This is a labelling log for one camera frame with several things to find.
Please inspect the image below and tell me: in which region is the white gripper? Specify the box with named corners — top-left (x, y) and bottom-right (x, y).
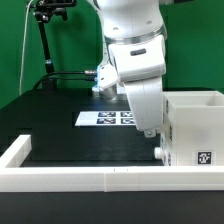
top-left (124, 76), bottom-right (163, 138)

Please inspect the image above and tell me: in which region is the white drawer cabinet box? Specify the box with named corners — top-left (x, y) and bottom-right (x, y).
top-left (160, 91), bottom-right (224, 166)

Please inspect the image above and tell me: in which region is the white drawer tray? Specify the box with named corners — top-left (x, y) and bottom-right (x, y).
top-left (154, 147), bottom-right (172, 166)
top-left (161, 123), bottom-right (173, 149)

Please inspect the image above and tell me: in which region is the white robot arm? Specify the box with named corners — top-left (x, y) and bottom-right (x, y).
top-left (87, 0), bottom-right (188, 138)

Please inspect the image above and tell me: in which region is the white base tag plate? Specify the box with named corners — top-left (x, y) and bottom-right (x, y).
top-left (75, 111), bottom-right (135, 126)

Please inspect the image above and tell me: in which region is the black cable at base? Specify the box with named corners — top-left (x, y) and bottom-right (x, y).
top-left (32, 69), bottom-right (99, 91)

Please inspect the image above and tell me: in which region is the black camera stand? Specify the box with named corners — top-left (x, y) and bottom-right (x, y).
top-left (32, 0), bottom-right (78, 92)

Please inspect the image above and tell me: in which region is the white cable on left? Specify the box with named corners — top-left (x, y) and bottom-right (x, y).
top-left (18, 0), bottom-right (36, 96)

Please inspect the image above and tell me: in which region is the white U-shaped border frame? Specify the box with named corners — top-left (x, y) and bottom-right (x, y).
top-left (0, 135), bottom-right (224, 192)

